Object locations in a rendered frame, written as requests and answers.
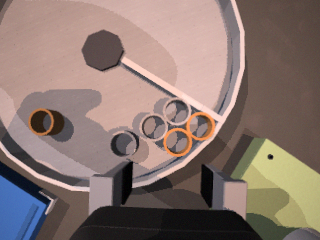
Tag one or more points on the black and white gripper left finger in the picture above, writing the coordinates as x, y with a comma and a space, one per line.
112, 188

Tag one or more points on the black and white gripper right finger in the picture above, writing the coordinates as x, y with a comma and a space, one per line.
221, 192

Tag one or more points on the grey metal bushing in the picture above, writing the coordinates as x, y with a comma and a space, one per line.
182, 102
144, 119
112, 144

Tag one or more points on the bronze bushing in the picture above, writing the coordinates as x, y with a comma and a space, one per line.
210, 123
187, 147
36, 122

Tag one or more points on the blue crate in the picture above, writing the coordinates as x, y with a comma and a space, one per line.
19, 218

